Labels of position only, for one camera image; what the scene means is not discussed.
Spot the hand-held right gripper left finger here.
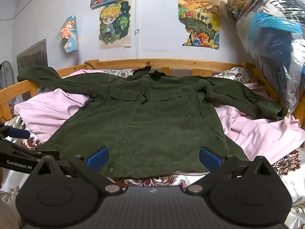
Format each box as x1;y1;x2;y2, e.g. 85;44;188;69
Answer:
31;146;121;194

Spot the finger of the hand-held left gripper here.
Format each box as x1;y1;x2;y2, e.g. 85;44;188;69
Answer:
0;123;31;140

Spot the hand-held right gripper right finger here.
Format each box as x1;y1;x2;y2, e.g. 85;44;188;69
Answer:
186;146;280;194

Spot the dark green corduroy jacket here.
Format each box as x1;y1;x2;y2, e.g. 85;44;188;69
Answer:
17;65;284;179

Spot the clear plastic bag of clothes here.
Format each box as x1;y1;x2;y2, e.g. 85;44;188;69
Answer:
207;0;305;115

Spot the pink bed sheet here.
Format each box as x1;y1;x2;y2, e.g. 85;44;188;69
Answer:
14;69;305;163

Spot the grey standing fan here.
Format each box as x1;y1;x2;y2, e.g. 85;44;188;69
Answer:
0;61;15;91

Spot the white floral bedspread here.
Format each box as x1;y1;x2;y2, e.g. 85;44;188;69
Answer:
0;67;305;229

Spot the dark grey wall cabinet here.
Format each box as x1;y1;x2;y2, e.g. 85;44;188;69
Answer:
16;38;47;77

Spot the wooden bed frame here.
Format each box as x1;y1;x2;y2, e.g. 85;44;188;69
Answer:
0;58;305;129

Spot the small blue cartoon wall poster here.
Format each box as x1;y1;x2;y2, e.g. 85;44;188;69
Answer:
57;15;79;52

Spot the blond cartoon figure wall poster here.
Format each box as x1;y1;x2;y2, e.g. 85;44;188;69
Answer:
99;0;132;50

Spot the colourful landscape wall poster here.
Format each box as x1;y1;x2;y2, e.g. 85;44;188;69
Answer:
178;0;220;49

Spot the white wall pipe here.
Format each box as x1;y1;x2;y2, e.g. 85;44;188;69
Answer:
135;0;140;60

